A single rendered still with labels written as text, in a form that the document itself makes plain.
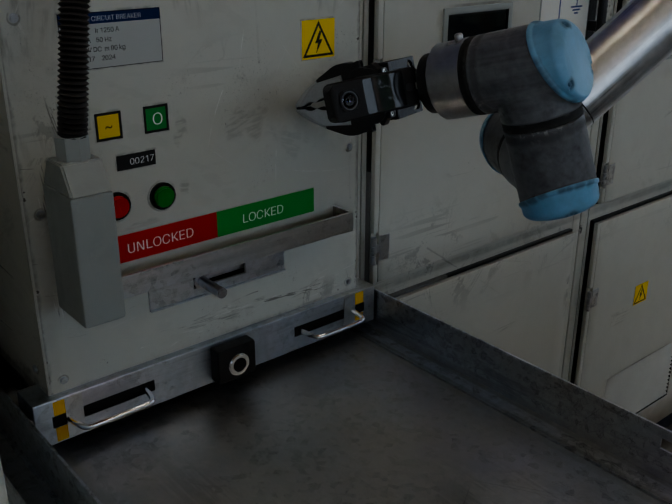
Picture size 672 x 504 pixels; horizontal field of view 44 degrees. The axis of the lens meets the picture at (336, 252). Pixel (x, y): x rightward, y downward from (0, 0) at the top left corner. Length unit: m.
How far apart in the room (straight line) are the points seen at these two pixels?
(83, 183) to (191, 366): 0.36
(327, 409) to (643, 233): 1.26
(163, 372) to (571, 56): 0.63
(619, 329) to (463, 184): 0.82
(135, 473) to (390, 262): 0.66
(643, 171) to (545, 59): 1.23
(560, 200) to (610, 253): 1.15
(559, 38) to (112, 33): 0.48
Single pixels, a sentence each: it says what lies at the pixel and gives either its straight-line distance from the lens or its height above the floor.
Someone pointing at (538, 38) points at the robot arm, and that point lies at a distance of 0.92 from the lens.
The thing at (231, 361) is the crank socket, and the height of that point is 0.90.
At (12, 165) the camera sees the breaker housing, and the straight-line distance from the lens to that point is 0.96.
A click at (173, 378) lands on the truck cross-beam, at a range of 1.12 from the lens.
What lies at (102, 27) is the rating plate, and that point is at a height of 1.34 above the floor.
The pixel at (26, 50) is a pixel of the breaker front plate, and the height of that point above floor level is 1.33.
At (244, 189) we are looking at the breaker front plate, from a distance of 1.10.
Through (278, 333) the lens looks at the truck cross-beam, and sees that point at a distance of 1.20.
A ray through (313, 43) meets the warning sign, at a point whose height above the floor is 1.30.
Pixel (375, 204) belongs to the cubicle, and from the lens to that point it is 1.44.
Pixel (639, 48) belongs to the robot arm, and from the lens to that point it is 1.11.
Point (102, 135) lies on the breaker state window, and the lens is 0.98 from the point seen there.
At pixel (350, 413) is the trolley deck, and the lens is 1.12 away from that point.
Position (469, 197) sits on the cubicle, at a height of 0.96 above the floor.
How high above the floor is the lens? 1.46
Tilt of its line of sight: 22 degrees down
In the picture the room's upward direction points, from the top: straight up
